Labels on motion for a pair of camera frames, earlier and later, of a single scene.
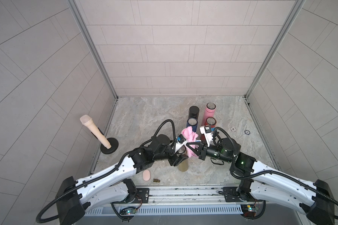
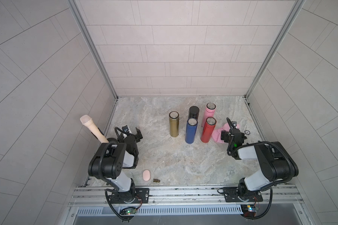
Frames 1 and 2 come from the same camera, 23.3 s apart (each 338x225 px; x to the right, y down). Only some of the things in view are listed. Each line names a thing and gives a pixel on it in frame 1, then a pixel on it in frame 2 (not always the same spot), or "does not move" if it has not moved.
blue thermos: (193, 122) does not move
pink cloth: (190, 136) -> (216, 133)
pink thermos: (209, 111) does not move
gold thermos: (183, 166) -> (174, 119)
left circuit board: (128, 212) does not move
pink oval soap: (146, 175) does not move
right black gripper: (202, 154) -> (226, 135)
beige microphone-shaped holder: (109, 146) does not move
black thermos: (194, 111) does not move
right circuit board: (249, 210) does not move
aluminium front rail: (185, 194) does not move
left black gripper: (175, 161) -> (135, 137)
